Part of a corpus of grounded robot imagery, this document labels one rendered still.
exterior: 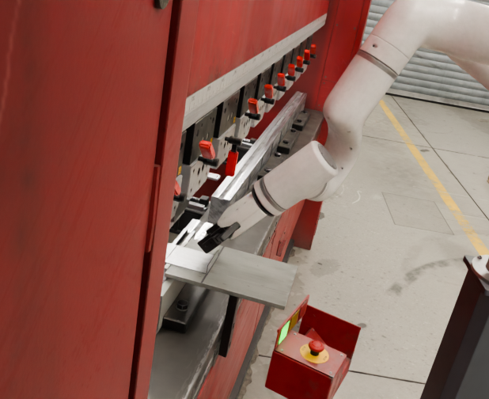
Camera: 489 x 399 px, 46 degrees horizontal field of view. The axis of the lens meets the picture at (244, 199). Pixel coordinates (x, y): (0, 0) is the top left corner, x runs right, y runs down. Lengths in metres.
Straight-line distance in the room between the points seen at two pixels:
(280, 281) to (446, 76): 7.99
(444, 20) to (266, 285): 0.63
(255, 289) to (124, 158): 1.03
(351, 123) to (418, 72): 7.92
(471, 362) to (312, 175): 0.75
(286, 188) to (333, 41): 2.20
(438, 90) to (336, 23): 5.98
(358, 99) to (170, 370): 0.64
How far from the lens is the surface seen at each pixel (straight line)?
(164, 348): 1.25
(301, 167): 1.13
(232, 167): 1.36
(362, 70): 1.13
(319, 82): 3.33
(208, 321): 1.34
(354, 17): 3.27
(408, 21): 1.14
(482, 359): 1.66
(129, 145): 0.22
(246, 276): 1.28
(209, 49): 1.09
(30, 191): 0.17
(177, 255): 1.31
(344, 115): 1.12
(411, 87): 9.05
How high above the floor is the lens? 1.65
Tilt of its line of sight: 23 degrees down
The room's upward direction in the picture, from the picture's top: 10 degrees clockwise
